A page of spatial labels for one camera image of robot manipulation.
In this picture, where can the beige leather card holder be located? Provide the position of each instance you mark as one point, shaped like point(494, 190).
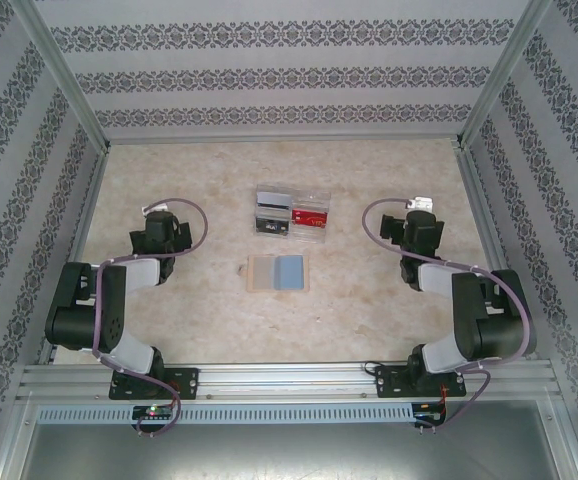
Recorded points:
point(279, 274)

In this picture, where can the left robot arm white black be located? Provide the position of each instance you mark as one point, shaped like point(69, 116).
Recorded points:
point(139, 272)

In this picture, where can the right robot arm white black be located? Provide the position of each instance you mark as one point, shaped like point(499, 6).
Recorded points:
point(436, 280)

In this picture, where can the black card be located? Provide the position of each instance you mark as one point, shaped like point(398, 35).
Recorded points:
point(271, 226)

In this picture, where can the red VIP card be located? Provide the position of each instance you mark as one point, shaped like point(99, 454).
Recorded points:
point(309, 218)

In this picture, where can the silver grey card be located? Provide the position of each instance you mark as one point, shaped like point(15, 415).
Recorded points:
point(274, 199)

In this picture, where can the clear acrylic organizer box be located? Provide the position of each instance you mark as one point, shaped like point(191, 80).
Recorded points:
point(309, 195)

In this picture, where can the small controller board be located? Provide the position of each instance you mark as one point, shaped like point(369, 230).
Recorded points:
point(429, 412)
point(154, 412)

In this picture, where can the grey metal sheet panel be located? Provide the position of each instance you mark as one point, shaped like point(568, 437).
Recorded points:
point(289, 452)

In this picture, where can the aluminium frame bar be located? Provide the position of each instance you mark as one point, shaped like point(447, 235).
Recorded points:
point(489, 240)
point(86, 215)

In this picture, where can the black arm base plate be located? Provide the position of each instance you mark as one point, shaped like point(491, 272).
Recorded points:
point(389, 381)
point(189, 382)

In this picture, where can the aluminium mounting rail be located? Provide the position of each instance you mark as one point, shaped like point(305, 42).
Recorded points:
point(279, 380)

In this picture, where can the aluminium frame post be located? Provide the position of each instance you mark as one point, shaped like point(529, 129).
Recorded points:
point(59, 75)
point(504, 75)

